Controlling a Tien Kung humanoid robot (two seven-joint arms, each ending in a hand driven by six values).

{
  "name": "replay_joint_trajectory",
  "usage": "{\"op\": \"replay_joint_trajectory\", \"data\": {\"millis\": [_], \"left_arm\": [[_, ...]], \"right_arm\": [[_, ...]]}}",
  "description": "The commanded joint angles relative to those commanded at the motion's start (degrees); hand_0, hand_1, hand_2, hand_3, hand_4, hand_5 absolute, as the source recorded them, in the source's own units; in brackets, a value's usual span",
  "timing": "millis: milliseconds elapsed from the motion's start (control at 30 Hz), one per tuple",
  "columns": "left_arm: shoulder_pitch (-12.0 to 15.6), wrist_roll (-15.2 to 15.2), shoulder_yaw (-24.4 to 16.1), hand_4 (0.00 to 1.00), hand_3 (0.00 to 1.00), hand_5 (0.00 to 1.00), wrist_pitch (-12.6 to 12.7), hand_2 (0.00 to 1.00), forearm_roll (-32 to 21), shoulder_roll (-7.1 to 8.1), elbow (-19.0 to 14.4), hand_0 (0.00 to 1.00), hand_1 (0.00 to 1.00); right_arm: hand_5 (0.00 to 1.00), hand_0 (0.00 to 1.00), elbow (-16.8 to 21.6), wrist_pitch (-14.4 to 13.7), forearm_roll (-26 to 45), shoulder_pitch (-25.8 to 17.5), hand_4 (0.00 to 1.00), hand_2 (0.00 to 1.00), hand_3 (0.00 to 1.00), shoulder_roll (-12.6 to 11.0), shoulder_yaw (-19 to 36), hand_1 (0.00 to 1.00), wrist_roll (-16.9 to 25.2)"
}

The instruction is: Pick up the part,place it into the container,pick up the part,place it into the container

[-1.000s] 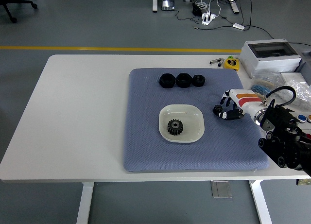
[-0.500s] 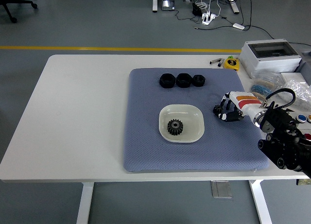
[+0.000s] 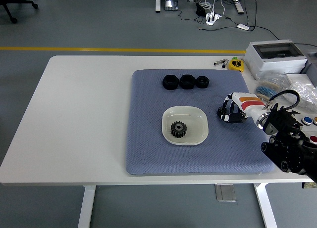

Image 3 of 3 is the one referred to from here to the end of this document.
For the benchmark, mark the grey electrical enclosure box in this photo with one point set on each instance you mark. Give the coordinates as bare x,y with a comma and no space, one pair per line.
277,64

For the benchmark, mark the small black gear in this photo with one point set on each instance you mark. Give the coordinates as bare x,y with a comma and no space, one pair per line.
220,112

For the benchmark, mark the black office chair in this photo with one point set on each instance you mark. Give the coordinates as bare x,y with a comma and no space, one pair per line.
10,3

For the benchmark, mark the grey metal case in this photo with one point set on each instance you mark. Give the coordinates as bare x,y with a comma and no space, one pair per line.
312,64

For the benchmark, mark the bag of blue resistors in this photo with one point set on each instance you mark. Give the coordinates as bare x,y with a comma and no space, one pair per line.
268,84

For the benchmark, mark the white power strip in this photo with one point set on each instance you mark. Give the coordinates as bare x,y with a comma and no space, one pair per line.
213,18

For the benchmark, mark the blue-grey textured mat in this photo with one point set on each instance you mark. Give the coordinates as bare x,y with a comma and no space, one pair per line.
153,153

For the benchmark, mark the white power adapter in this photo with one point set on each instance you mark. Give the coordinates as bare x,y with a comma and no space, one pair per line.
243,27

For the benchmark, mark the large black gear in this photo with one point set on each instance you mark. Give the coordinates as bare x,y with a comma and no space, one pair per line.
178,129

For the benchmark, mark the white desk leg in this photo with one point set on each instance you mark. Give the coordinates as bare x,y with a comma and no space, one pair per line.
239,4
157,1

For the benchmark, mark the white flat box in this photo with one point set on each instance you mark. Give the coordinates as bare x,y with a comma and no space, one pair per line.
297,78

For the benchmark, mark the small black hex nut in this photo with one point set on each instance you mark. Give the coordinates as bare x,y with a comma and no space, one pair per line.
203,82

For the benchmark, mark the white table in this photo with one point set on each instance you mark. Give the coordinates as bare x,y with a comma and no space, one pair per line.
74,114

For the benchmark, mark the white square dish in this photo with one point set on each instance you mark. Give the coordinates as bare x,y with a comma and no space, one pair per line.
195,119

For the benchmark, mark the bag of clear parts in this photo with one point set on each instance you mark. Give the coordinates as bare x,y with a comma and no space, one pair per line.
308,94

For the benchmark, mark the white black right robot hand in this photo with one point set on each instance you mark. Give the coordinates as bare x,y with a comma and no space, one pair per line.
247,103

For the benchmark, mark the yellow tape measure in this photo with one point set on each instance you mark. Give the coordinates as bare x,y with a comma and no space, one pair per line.
236,64

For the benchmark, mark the grey push-button control box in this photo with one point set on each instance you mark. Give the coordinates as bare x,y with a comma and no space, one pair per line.
308,120

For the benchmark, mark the small black marker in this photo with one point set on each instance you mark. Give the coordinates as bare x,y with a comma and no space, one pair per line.
224,65

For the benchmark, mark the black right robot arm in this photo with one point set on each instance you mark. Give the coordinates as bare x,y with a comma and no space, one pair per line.
284,149

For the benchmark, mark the metal floor plate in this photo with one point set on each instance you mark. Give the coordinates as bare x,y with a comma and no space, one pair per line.
225,192

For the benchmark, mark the large black hex nut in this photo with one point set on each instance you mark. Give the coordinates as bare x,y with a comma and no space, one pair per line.
170,82
187,82

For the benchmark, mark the small silver black tool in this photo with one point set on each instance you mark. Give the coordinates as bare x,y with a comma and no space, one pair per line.
219,62

